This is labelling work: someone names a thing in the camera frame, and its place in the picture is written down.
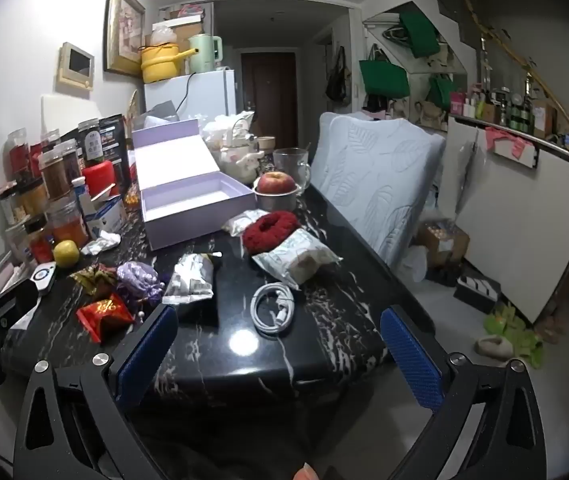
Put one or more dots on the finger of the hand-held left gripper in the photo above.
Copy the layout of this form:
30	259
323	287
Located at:
14	302

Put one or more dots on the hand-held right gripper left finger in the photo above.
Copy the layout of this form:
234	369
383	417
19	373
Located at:
149	355

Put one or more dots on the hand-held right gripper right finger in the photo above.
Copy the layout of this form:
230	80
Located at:
412	365

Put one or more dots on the red gold candy packet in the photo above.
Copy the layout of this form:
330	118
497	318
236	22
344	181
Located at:
104	315

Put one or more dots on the green-gold snack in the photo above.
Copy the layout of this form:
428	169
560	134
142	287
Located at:
94	280

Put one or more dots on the silver foil packet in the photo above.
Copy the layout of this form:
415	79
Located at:
189	277

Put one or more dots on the lavender gift box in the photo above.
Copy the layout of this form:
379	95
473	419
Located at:
184	200

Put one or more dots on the red fluffy scrunchie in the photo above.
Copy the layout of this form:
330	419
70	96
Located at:
269	232

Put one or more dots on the person's right hand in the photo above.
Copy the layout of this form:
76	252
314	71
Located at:
308	473

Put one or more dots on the white round-dial device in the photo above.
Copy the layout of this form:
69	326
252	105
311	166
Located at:
43	276

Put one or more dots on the yellow green lemon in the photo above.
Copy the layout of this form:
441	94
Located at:
67	253

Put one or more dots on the beige slipper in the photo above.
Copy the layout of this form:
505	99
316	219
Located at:
494	347

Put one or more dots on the black white shoe box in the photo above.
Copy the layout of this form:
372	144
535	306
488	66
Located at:
477	292

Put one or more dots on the crumpled white tissue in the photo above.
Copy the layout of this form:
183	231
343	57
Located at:
102	242

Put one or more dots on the blue white carton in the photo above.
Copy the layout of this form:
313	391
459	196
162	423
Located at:
107	217

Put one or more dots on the blue cap bottle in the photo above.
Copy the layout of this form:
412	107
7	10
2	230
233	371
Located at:
83	197

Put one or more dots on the cardboard box with jars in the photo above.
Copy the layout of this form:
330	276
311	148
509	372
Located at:
442	242

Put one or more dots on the group of spice jars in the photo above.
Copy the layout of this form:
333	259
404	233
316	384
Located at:
54	175

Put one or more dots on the red plastic container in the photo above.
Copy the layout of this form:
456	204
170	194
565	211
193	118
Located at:
98	177

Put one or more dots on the white cabinet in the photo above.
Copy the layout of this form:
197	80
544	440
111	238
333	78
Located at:
519	220

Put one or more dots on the light blue leaf cushion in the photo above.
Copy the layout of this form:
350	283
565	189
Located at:
344	135
389	185

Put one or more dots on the black snack bag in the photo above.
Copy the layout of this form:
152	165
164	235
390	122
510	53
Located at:
112	135

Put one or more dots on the metal bowl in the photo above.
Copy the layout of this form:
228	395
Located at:
277	202

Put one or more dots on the red apple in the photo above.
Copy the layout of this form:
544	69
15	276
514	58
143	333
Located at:
275	182

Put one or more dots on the white ceramic teapot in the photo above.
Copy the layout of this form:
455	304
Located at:
237	160

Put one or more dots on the plastic bag of food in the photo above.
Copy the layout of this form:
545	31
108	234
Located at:
222	130

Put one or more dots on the glass mug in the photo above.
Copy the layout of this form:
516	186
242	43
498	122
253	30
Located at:
289	160

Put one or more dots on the grey paper bag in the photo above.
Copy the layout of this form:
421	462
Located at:
162	110

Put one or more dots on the pink cloth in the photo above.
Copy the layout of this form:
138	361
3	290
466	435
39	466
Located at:
507	140

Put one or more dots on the white refrigerator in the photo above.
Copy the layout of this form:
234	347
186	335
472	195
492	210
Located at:
204	92

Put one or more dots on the row of cosmetic bottles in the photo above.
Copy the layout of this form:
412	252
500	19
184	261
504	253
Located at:
494	107

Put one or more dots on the green tote bag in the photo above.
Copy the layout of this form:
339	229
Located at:
439	92
384	80
419	32

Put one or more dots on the yellow cooking pot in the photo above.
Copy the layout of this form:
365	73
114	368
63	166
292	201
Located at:
159	65

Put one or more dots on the dark wooden door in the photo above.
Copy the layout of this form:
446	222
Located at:
269	100

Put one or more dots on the dark hanging bag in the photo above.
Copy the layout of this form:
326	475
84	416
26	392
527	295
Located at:
337	77

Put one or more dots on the clear bag in pot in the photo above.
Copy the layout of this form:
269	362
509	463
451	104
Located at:
164	35

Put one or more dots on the green electric kettle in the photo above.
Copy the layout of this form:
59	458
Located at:
202	55

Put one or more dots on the cardboard boxes on refrigerator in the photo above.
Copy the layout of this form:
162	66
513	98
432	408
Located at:
187	22

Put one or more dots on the wall intercom panel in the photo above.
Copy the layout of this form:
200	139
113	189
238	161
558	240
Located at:
77	65

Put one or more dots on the framed wall picture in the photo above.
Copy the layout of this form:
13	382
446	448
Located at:
124	30

